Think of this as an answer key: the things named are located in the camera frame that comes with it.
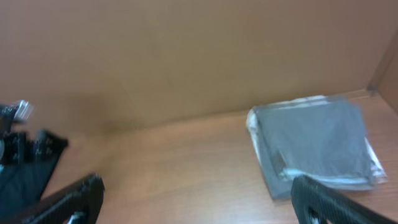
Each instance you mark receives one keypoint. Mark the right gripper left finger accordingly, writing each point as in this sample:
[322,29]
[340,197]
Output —
[79,202]

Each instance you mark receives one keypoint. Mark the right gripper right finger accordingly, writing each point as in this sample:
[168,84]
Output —
[315,203]

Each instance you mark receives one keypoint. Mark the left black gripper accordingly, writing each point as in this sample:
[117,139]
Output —
[26,164]

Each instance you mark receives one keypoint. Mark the folded beige shorts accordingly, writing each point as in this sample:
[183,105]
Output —
[377,168]

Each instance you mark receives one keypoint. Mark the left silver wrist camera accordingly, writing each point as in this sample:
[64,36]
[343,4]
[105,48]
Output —
[23,110]

